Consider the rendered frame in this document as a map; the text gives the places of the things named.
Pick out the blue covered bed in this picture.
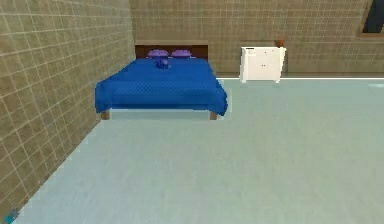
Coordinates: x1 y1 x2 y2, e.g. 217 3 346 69
94 44 229 121

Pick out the dark blue lumpy object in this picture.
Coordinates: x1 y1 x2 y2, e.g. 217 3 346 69
154 57 172 70

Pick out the purple pillow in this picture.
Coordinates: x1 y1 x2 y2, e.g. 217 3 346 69
147 49 170 59
170 49 193 59

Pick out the white chest of drawers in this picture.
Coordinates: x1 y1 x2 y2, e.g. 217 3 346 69
239 46 288 84

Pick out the small teal object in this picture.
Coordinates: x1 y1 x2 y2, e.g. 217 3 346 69
3 208 20 224

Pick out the dark window with brown frame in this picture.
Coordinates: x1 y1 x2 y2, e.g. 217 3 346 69
358 0 384 39

